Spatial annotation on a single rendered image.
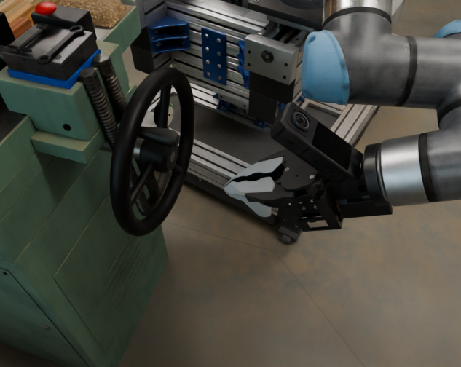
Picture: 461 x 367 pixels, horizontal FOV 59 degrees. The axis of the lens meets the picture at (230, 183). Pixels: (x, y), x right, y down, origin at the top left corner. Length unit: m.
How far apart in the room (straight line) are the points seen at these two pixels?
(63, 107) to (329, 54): 0.38
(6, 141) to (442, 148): 0.57
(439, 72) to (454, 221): 1.38
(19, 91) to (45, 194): 0.19
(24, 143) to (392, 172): 0.53
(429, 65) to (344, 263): 1.16
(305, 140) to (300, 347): 1.02
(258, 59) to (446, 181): 0.72
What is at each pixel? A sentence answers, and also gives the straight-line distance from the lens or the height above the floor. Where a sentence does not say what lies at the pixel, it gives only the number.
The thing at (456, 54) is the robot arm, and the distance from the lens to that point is 0.49.
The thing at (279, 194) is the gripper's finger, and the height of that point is 0.93.
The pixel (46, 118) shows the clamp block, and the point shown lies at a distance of 0.69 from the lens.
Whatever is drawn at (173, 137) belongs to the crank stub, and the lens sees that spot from 0.58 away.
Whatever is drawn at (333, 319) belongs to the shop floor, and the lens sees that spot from 1.45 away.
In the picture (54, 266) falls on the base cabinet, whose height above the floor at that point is 0.61.
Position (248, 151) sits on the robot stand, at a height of 0.21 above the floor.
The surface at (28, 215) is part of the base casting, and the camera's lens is 0.76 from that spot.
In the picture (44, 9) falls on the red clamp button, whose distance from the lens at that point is 0.70.
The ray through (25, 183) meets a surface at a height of 0.81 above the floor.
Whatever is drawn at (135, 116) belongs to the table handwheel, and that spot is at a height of 0.94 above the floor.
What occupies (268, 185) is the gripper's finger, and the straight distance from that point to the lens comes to 0.51.
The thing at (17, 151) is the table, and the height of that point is 0.87.
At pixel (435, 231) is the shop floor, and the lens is 1.76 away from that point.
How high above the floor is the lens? 1.31
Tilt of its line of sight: 49 degrees down
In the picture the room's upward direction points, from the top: straight up
